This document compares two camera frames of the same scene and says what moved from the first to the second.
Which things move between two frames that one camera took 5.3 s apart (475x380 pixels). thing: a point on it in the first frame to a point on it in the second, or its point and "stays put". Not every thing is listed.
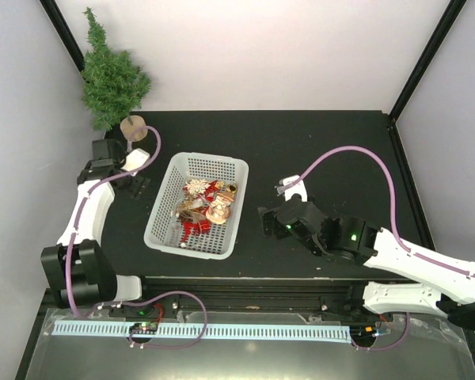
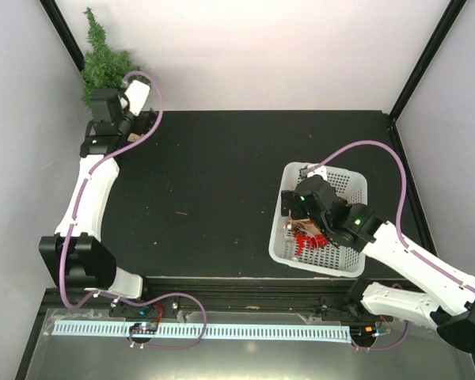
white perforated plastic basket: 163,229 to 329,258
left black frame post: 65,32 stays put
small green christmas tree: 112,87 stays put
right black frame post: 435,41 stays put
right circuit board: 362,330 stays put
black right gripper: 265,215 to 296,212
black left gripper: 137,188 to 146,121
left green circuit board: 143,328 stays put
